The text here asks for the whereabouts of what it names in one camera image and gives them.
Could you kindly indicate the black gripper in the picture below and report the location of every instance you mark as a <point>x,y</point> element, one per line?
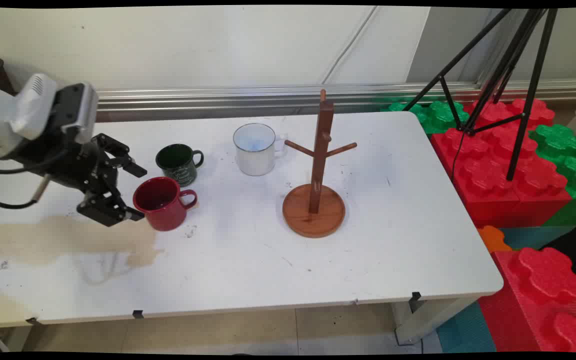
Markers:
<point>68,167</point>

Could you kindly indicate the red enamel mug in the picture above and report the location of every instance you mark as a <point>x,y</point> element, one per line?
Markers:
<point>160,205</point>

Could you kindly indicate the dark green enamel mug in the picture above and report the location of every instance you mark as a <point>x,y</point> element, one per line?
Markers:
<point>178,162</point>

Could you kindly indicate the black table edge clip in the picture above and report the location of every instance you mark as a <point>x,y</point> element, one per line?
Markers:
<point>33,321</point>
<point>415,297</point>
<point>138,314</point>

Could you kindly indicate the white enamel mug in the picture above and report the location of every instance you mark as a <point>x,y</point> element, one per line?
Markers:
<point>254,152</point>

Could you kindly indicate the brown wooden mug tree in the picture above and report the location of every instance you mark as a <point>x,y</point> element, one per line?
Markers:
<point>318,200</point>

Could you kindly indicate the green foam block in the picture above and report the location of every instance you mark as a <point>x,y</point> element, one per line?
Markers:
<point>440,115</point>
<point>565,150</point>

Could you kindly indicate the white table leg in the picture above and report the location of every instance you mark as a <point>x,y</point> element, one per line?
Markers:
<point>425,320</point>

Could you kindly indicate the orange foam piece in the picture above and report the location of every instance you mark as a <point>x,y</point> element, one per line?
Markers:
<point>493,239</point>

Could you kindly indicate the large red foam block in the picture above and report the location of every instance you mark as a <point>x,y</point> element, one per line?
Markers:
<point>498,170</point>

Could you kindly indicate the teal foam mat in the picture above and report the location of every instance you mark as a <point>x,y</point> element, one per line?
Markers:
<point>468,332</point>

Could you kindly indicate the black tripod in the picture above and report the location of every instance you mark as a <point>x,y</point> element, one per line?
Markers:
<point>518,100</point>

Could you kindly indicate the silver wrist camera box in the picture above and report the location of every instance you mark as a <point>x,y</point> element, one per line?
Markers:
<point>84,112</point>

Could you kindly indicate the silver metal wall rail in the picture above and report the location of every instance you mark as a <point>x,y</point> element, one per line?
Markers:
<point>268,100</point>

